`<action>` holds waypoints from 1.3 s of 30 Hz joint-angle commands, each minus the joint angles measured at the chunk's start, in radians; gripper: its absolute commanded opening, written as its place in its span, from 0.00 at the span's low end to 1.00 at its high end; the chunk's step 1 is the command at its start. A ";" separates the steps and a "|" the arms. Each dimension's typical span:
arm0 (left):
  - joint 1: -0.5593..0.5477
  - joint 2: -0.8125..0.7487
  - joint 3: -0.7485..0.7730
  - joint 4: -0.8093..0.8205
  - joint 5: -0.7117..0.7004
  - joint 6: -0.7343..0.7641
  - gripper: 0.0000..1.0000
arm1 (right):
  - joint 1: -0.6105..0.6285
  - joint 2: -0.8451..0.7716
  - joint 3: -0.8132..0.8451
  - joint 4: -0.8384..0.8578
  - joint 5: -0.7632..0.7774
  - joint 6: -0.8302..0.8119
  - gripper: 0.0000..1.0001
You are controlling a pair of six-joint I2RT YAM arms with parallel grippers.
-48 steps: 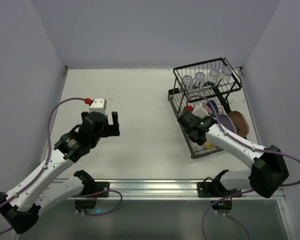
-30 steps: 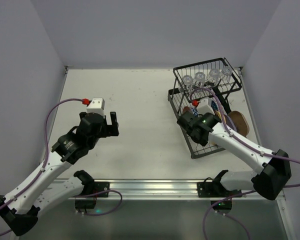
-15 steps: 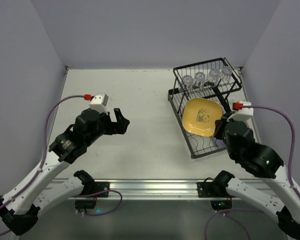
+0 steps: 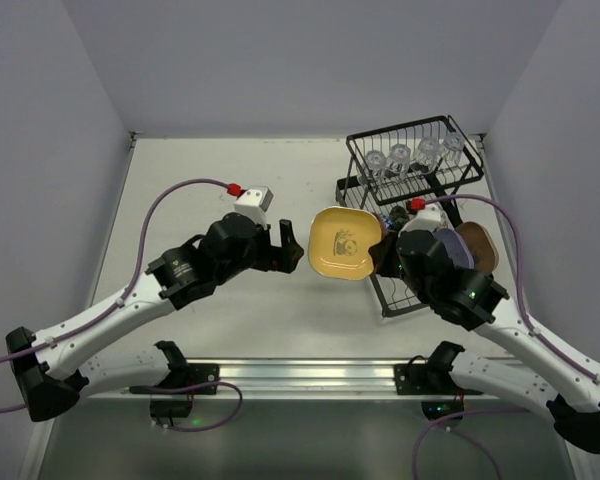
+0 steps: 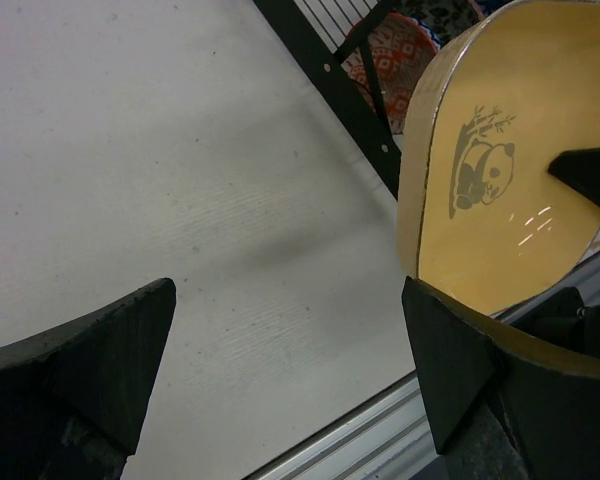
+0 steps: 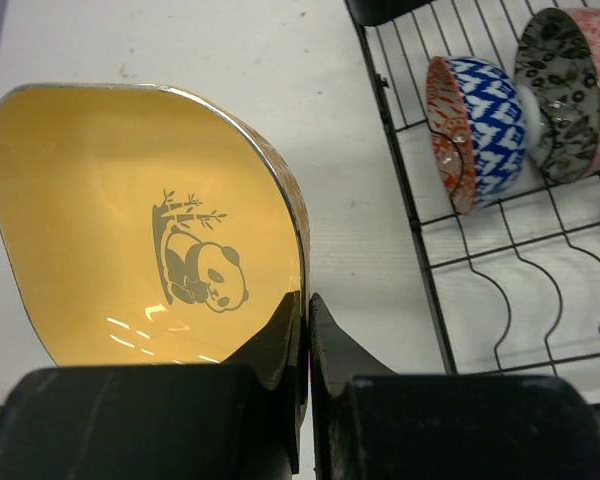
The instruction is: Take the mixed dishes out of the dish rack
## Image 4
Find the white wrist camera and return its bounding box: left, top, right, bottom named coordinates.
left=400, top=205, right=445, bottom=232
left=233, top=186, right=274, bottom=227

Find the black wire dish rack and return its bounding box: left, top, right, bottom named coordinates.
left=335, top=114, right=485, bottom=318

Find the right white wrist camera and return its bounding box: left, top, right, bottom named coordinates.
left=400, top=205, right=445, bottom=232

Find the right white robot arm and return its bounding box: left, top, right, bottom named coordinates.
left=369, top=230, right=600, bottom=454

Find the purple square panda plate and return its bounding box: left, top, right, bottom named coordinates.
left=434, top=228, right=475, bottom=269

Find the brown square panda plate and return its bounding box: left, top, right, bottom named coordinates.
left=455, top=221, right=499, bottom=274

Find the dark green small bowl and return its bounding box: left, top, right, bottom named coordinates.
left=389, top=205, right=410, bottom=231

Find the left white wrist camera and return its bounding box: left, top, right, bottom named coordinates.
left=233, top=186, right=274, bottom=227

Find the clear glass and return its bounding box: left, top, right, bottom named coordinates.
left=440, top=132, right=465, bottom=165
left=386, top=144, right=411, bottom=178
left=412, top=137, right=440, bottom=172
left=362, top=150, right=387, bottom=184

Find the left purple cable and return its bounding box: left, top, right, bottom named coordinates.
left=0, top=178, right=244, bottom=415

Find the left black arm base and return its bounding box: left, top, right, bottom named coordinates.
left=129, top=363, right=220, bottom=426

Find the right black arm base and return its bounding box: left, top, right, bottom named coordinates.
left=393, top=346, right=482, bottom=421

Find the yellow square panda plate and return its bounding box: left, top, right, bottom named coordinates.
left=308, top=206, right=383, bottom=281

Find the purple cable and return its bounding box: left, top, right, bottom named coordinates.
left=407, top=194, right=600, bottom=480
left=0, top=178, right=244, bottom=415

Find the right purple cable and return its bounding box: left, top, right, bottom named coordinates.
left=407, top=194, right=600, bottom=480

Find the aluminium mounting rail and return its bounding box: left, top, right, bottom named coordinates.
left=74, top=357, right=571, bottom=401

